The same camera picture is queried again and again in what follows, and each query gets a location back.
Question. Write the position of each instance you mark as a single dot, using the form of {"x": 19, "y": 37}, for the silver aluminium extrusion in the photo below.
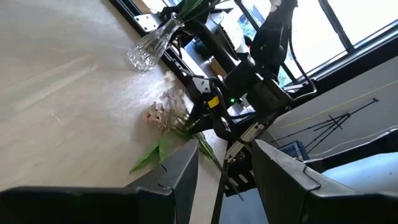
{"x": 245, "y": 137}

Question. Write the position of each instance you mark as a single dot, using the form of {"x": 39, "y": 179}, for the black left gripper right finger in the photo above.
{"x": 289, "y": 199}

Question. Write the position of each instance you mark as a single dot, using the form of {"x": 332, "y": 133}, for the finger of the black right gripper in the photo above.
{"x": 205, "y": 126}

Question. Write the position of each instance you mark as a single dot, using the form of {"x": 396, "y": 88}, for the black tripod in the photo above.
{"x": 345, "y": 116}

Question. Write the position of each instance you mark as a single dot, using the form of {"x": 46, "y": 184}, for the faceted clear glass vase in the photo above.
{"x": 149, "y": 49}

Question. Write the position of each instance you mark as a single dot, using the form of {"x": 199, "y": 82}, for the blue plastic crate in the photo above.
{"x": 293, "y": 150}

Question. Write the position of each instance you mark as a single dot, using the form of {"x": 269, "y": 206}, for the pinkish white flower spray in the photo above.
{"x": 168, "y": 109}

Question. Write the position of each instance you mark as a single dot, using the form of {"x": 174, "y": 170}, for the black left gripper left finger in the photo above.
{"x": 93, "y": 208}

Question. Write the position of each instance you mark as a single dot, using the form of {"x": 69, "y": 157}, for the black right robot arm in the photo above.
{"x": 270, "y": 40}

